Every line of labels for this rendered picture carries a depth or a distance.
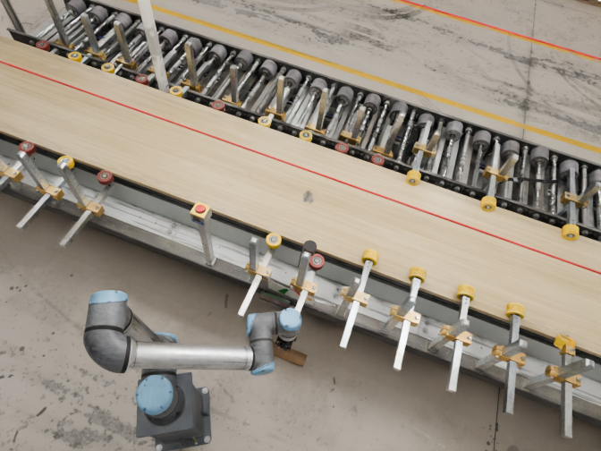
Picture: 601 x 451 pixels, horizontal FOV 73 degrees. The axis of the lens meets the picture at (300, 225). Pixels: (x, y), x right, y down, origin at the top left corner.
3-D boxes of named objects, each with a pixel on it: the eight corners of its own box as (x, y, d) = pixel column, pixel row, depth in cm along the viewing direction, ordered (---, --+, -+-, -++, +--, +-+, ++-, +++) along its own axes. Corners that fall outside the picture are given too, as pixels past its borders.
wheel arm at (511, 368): (510, 415, 175) (514, 414, 172) (501, 412, 176) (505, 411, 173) (517, 312, 201) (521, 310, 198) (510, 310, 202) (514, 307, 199)
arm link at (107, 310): (147, 379, 190) (70, 333, 126) (149, 342, 199) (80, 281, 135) (180, 376, 191) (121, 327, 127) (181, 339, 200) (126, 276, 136)
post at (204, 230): (212, 267, 223) (204, 223, 185) (204, 263, 224) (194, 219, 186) (215, 259, 226) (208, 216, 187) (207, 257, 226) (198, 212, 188)
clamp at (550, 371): (573, 389, 185) (581, 387, 181) (544, 378, 186) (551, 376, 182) (573, 376, 188) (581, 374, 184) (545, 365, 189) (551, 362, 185)
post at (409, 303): (385, 336, 217) (416, 304, 176) (379, 334, 217) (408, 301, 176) (386, 330, 219) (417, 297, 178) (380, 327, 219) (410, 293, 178)
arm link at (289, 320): (276, 307, 163) (301, 305, 164) (275, 318, 173) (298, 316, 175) (278, 329, 158) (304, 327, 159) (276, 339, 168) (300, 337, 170)
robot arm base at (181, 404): (185, 421, 191) (182, 419, 183) (143, 429, 188) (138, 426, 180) (184, 379, 201) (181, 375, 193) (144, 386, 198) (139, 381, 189)
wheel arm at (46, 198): (25, 232, 214) (21, 227, 210) (19, 229, 214) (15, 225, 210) (77, 173, 236) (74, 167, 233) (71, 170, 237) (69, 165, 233)
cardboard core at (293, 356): (303, 365, 261) (260, 347, 264) (302, 368, 268) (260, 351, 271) (308, 353, 265) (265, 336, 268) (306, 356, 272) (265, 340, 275)
